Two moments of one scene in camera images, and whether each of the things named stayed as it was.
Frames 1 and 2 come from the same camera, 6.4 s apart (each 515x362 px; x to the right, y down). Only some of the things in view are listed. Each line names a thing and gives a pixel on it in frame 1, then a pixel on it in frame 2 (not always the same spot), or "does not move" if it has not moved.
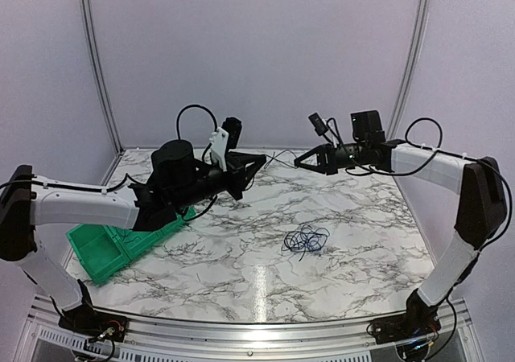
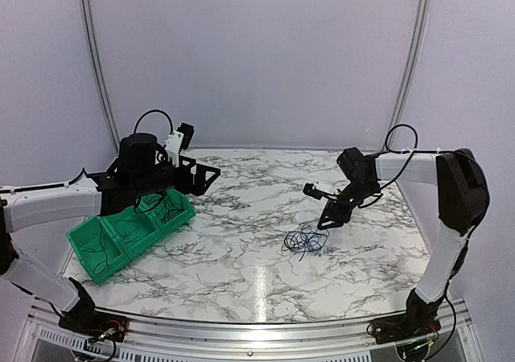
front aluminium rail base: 43,339 does not move
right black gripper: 331,168 → 341,214
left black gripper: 240,178 → 199,187
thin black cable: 273,157 → 100,266
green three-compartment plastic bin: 99,250 does not move
